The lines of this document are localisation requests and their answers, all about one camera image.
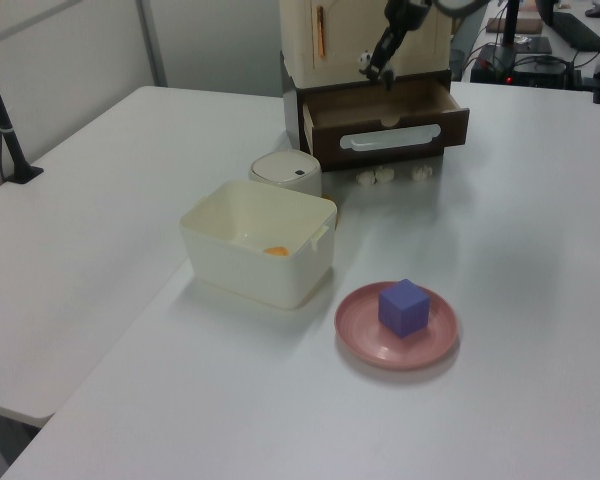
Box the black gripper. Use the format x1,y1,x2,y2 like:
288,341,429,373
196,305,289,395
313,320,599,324
366,0,434,92

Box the wooden drawer, dark brown face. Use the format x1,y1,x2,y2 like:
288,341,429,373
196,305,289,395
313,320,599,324
301,79,471,162

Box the black upright pole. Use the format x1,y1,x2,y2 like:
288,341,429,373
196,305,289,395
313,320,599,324
501,0,523,49

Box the white mini rice cooker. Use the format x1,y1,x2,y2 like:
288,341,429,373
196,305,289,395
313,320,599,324
248,152,325,198

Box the black electronics box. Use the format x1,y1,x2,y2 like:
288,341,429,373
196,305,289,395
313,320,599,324
471,34,580,89

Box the black keyboard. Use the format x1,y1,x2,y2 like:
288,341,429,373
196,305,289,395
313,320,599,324
551,9,600,52

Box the cream plastic storage box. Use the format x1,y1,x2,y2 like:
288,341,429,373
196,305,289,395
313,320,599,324
178,179,339,310

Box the purple cube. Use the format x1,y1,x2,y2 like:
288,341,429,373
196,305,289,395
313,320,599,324
377,278,431,340

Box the pink plate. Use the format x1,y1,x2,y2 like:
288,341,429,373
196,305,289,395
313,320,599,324
334,281,459,372

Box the black pole stand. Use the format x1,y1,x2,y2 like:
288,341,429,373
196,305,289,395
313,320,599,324
0,37,46,187

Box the white drawer handle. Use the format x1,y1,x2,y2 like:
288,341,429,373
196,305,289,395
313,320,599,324
338,123,441,152

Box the copper cabinet handle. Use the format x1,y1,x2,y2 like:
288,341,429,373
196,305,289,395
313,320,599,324
315,4,328,58

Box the dark brown drawer frame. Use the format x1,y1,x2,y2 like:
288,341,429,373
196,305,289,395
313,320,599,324
278,49,454,174

